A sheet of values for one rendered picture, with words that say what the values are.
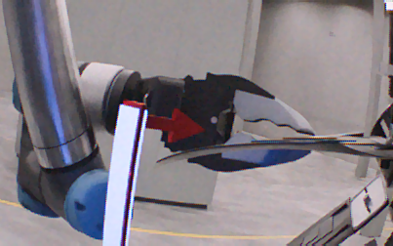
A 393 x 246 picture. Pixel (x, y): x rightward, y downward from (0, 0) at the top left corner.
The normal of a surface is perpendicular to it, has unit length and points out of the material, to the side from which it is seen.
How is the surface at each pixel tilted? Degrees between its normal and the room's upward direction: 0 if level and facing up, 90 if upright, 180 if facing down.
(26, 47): 112
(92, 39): 90
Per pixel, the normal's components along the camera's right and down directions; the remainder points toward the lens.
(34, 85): -0.14, 0.40
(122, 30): 0.46, 0.14
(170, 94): 0.25, 0.03
